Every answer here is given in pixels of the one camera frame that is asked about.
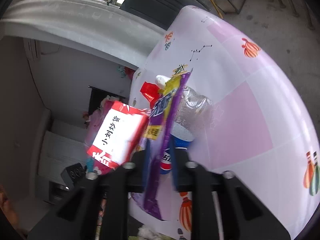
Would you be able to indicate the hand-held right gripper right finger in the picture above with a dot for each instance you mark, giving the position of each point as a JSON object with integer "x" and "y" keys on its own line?
{"x": 173, "y": 162}

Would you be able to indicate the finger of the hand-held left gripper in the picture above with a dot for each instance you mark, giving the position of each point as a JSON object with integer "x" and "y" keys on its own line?
{"x": 90, "y": 165}

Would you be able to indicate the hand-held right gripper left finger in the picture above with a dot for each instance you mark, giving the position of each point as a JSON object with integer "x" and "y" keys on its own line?
{"x": 147, "y": 160}

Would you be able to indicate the red and white snack packet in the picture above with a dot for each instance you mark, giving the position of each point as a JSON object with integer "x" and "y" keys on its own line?
{"x": 117, "y": 135}

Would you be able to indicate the purple snack wrapper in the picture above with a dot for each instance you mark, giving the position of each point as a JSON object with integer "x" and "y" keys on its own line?
{"x": 156, "y": 115}

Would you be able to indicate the small red candy wrapper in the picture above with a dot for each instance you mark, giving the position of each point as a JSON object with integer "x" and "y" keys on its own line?
{"x": 149, "y": 91}

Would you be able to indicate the white torn paper towel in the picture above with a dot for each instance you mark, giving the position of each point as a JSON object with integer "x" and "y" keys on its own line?
{"x": 161, "y": 80}

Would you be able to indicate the clear plastic soda bottle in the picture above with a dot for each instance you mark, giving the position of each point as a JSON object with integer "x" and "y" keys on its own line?
{"x": 192, "y": 110}

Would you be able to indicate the dark metal door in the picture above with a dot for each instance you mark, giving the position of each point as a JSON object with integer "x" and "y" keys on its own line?
{"x": 150, "y": 2}

